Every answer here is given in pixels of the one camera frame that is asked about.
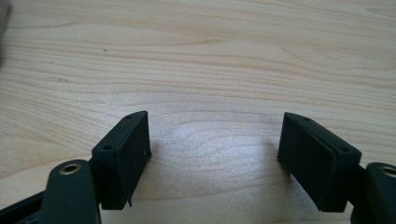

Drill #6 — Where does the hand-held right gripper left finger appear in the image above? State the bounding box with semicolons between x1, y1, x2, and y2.
91;110;153;211

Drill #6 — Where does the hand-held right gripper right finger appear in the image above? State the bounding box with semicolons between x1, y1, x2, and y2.
276;112;362;214

